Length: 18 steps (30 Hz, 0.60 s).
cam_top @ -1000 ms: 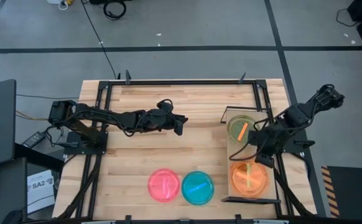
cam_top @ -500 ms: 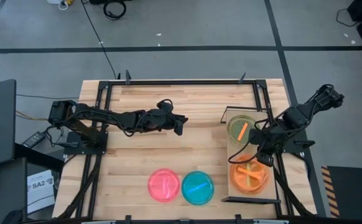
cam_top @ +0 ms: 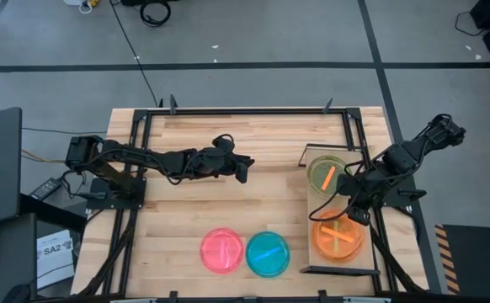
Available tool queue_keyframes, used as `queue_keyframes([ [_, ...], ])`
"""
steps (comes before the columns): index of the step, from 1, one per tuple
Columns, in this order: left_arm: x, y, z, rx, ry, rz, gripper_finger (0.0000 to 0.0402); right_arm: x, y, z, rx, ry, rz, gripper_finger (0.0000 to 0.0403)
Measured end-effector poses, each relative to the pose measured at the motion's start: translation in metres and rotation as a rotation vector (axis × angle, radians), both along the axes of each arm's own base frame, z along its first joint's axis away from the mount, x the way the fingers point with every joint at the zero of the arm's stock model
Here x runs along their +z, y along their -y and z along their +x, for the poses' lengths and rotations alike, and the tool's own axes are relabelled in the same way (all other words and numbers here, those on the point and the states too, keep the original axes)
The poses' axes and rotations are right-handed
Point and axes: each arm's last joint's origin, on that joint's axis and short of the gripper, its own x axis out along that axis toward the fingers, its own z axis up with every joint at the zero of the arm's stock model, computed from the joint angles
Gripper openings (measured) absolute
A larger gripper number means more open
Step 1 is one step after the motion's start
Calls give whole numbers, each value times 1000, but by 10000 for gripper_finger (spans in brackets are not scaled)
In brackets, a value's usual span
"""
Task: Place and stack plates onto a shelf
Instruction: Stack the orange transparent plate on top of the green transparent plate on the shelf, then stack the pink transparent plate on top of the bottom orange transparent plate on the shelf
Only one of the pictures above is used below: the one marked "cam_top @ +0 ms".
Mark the translucent blue plastic plate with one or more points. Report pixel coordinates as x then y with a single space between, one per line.
268 254

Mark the yellow plug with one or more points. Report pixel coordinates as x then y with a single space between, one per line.
94 2

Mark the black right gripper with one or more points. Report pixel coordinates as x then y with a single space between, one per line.
365 191

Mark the black power adapter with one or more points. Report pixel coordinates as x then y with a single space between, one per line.
46 188

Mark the translucent pink plastic plate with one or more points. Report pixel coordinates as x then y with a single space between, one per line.
222 252

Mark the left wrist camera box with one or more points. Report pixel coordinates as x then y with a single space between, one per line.
224 145

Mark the black aluminium table frame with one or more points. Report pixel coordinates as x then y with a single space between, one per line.
245 111

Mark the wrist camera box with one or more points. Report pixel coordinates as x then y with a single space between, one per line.
224 145
345 185

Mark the dark grey cabinet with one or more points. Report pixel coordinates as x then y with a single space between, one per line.
13 261

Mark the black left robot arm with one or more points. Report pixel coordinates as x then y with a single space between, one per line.
173 160

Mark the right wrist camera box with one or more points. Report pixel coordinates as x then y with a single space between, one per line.
345 185

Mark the black platform with hazard stripes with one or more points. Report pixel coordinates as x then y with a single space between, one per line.
480 261

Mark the black table clamp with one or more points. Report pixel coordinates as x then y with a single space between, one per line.
172 105
327 107
322 296
173 296

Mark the translucent yellow plastic plate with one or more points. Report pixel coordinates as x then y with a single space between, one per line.
335 248

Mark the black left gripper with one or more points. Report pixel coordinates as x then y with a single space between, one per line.
219 163

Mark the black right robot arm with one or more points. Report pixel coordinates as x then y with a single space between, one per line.
401 157

